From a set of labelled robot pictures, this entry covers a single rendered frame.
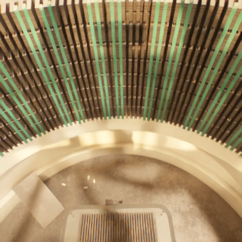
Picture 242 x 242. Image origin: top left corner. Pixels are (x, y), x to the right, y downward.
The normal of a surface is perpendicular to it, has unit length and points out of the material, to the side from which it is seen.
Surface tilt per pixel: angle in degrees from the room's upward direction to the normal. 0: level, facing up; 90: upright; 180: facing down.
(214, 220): 0
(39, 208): 25
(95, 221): 0
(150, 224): 0
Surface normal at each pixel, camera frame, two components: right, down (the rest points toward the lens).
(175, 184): -0.03, -0.62
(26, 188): 0.28, -0.35
